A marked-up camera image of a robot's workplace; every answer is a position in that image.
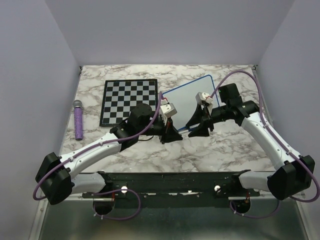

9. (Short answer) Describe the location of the blue framed whiteboard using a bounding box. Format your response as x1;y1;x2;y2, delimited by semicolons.
162;74;215;132

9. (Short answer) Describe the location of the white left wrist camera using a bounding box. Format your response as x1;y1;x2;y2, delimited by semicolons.
159;103;177;125

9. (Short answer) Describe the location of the white blue whiteboard marker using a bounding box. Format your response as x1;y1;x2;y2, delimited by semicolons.
186;126;198;132

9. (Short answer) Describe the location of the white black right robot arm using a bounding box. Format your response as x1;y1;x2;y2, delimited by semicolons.
185;83;315;201

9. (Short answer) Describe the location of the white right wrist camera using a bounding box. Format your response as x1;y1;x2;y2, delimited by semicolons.
195;92;214;108

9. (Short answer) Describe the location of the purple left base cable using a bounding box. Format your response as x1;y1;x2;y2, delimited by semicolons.
93;186;143;221

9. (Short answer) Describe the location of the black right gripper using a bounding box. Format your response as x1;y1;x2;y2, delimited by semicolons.
186;102;230;137

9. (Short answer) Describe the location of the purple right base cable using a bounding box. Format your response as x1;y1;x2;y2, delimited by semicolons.
229;197;281;220

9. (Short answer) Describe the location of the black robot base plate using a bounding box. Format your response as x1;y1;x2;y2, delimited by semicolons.
82;171;260;209

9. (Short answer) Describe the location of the black white chessboard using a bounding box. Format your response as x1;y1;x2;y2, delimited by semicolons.
99;79;158;127

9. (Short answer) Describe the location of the purple toy microphone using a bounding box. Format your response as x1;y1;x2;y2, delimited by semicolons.
72;100;83;141

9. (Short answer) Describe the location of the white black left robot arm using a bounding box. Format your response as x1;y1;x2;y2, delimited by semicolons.
35;100;182;205

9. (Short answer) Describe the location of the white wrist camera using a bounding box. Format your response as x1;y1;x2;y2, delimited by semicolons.
159;103;177;125
195;92;214;108

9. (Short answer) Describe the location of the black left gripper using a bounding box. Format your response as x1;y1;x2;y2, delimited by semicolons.
137;114;183;145

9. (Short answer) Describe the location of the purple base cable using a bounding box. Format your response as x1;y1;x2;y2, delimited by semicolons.
229;197;281;220
93;186;143;221

